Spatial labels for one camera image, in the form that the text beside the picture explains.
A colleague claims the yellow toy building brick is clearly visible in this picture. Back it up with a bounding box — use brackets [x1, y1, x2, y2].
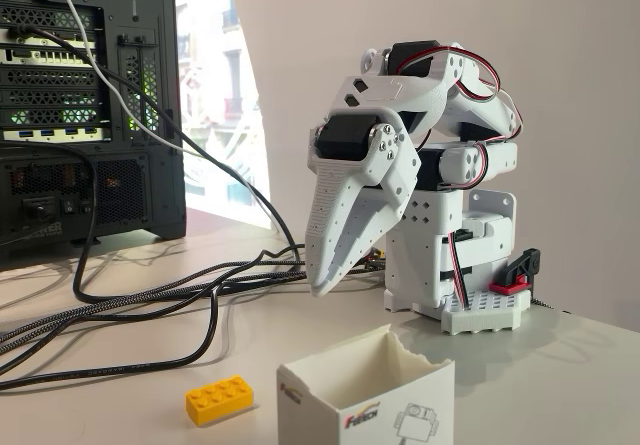
[184, 374, 255, 427]

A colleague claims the white Feetech cardboard box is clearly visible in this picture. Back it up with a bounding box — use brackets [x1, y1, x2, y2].
[276, 322, 456, 445]

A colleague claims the bright window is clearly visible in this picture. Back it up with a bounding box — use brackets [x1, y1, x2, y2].
[172, 0, 274, 229]

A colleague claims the black red table clamp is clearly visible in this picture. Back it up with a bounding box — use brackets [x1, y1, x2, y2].
[488, 247, 544, 295]

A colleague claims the black computer tower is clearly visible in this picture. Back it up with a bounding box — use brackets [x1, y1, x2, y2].
[0, 0, 189, 271]

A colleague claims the small coloured wire bundle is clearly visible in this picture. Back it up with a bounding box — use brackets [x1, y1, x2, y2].
[363, 246, 387, 273]

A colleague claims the red black white servo wire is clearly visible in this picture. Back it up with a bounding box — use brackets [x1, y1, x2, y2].
[448, 229, 474, 311]

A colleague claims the long red black servo wire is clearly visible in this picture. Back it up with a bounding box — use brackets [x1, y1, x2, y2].
[397, 50, 525, 141]

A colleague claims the white perforated base plate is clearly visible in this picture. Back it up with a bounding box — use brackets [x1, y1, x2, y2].
[441, 284, 532, 337]

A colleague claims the smooth black printed cable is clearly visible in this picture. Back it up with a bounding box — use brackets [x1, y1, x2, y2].
[0, 249, 274, 392]

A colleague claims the black power cable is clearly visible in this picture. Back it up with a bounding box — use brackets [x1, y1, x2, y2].
[0, 139, 306, 305]

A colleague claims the thin white cable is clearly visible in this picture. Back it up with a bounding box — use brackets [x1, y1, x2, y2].
[47, 0, 281, 236]

